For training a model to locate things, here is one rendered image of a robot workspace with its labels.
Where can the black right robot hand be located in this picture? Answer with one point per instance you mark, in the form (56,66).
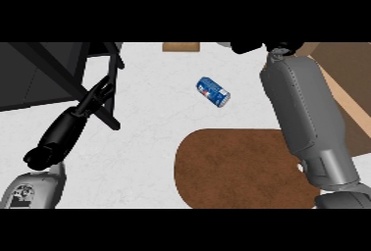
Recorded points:
(246,47)

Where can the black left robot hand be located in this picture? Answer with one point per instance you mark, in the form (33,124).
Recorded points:
(59,139)

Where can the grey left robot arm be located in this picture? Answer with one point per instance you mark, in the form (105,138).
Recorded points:
(36,189)

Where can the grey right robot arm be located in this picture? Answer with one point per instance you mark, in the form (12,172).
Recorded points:
(305,111)

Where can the brown oval cutting board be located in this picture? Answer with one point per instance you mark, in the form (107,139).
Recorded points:
(237,170)

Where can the small tan wooden block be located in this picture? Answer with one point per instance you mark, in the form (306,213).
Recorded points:
(181,46)

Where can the blue soda can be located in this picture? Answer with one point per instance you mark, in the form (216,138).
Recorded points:
(213,91)

